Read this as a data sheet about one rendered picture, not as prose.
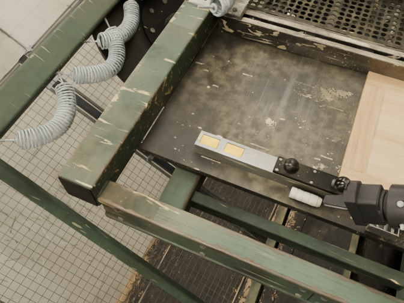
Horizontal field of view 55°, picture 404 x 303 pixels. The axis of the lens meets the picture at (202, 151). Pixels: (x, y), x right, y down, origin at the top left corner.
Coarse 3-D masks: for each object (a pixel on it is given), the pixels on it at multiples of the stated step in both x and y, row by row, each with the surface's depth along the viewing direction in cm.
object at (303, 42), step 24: (192, 0) 128; (240, 0) 128; (240, 24) 129; (264, 24) 127; (288, 24) 127; (288, 48) 129; (312, 48) 125; (336, 48) 122; (360, 48) 122; (384, 48) 121; (384, 72) 121
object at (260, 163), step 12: (204, 132) 108; (240, 144) 105; (216, 156) 106; (228, 156) 103; (252, 156) 103; (264, 156) 103; (240, 168) 106; (252, 168) 103; (264, 168) 101; (276, 180) 103; (288, 180) 101; (312, 192) 100; (324, 192) 98
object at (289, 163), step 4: (288, 160) 89; (292, 160) 89; (296, 160) 89; (284, 164) 89; (288, 164) 89; (292, 164) 88; (296, 164) 88; (284, 168) 89; (288, 168) 89; (292, 168) 88; (296, 168) 88; (288, 172) 89; (292, 172) 89; (296, 172) 89
